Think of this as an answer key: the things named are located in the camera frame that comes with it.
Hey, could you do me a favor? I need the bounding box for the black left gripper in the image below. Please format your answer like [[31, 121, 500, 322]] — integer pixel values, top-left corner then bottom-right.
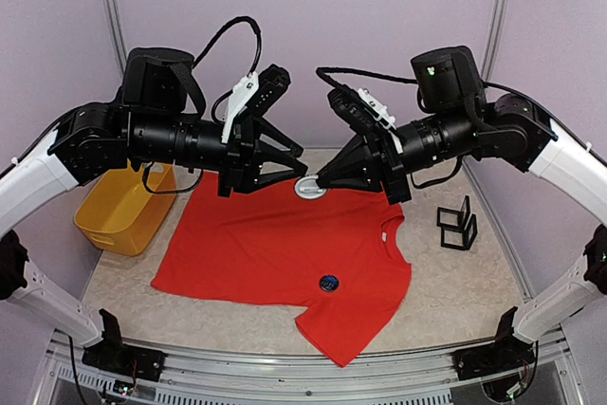
[[130, 112, 309, 197]]

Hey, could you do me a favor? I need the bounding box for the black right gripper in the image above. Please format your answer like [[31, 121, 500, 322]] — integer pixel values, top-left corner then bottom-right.
[[316, 102, 483, 204]]

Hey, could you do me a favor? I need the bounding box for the blue brooch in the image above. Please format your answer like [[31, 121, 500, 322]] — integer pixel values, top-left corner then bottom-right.
[[294, 175, 327, 200]]

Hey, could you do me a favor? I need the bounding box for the red t-shirt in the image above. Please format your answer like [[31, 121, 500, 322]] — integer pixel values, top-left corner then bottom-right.
[[152, 174, 412, 367]]

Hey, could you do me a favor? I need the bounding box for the white round brooch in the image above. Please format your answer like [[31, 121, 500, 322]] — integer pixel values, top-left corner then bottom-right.
[[319, 274, 340, 293]]

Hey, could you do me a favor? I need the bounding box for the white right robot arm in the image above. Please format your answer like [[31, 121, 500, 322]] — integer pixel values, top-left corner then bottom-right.
[[316, 46, 606, 222]]

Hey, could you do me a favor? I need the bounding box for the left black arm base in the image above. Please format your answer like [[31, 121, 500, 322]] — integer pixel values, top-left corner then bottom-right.
[[82, 309, 166, 382]]

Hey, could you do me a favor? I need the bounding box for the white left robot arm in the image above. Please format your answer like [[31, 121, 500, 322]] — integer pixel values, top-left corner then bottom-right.
[[1, 47, 307, 372]]

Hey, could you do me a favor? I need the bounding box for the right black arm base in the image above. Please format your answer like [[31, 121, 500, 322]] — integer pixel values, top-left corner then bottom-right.
[[452, 306, 537, 380]]

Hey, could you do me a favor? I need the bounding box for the rear black display box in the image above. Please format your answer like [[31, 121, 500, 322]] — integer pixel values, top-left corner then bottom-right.
[[436, 195, 471, 230]]

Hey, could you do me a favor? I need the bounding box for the black display box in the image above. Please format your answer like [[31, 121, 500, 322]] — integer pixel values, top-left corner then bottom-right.
[[440, 214, 478, 251], [436, 195, 471, 230]]

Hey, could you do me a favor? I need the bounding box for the front black display box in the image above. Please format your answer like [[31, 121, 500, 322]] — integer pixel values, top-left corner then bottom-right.
[[440, 214, 478, 251]]

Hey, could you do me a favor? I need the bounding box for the yellow plastic basket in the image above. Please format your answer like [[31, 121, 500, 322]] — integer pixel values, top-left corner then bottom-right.
[[74, 164, 176, 256]]

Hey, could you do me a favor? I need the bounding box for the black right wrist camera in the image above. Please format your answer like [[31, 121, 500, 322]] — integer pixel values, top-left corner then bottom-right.
[[316, 66, 405, 137]]

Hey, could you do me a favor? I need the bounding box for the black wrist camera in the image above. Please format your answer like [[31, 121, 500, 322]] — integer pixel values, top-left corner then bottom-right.
[[221, 64, 291, 144], [316, 66, 405, 137]]

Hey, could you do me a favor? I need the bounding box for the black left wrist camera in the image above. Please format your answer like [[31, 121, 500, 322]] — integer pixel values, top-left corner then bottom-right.
[[221, 64, 291, 144]]

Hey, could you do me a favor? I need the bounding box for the aluminium front rail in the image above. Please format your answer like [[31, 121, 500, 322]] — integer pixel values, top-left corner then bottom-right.
[[32, 323, 584, 405]]

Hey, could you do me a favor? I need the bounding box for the right aluminium frame post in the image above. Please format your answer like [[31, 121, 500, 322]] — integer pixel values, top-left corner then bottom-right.
[[481, 0, 508, 80]]

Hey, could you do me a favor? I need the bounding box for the aluminium frame post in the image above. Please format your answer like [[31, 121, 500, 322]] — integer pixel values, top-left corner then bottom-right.
[[481, 0, 508, 80], [102, 0, 127, 73]]

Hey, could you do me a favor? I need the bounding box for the left aluminium frame post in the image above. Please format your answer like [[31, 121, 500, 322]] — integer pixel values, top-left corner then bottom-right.
[[102, 0, 127, 73]]

